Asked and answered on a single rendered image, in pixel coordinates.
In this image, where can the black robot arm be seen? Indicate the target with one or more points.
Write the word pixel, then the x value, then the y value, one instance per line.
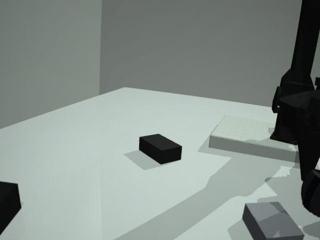
pixel 298 101

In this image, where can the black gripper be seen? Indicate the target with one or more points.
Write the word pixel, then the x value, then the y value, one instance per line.
pixel 308 147

